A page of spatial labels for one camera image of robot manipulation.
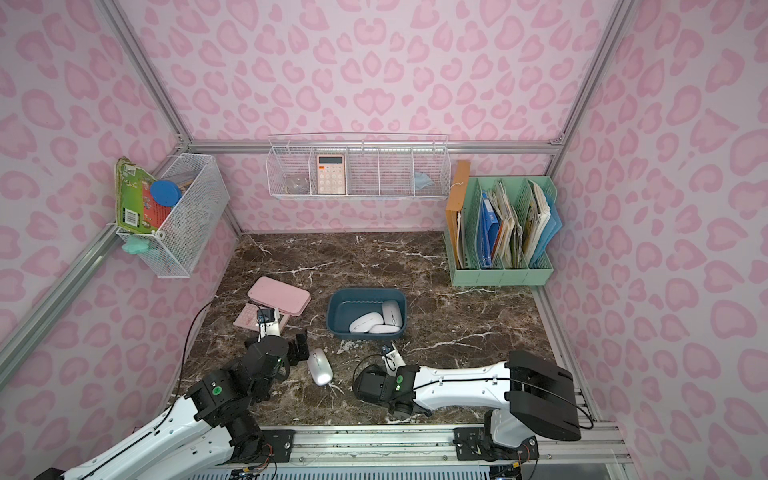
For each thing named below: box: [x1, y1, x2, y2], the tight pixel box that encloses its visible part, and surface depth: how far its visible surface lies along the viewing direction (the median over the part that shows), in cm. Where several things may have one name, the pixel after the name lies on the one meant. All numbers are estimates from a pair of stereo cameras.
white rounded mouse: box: [348, 311, 385, 333], surface depth 95 cm
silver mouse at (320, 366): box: [308, 348, 334, 386], surface depth 87 cm
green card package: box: [116, 156, 171, 233], surface depth 72 cm
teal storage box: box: [326, 288, 407, 339], surface depth 100 cm
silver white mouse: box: [382, 300, 403, 328], surface depth 97 cm
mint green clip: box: [121, 235, 151, 255], surface depth 65 cm
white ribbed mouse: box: [368, 324, 401, 334], surface depth 90 cm
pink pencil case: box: [248, 276, 312, 317], surface depth 103 cm
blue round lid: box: [150, 180, 183, 208], surface depth 77 cm
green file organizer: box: [449, 175, 558, 286], surface depth 99 cm
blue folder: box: [479, 190, 500, 268], surface depth 96 cm
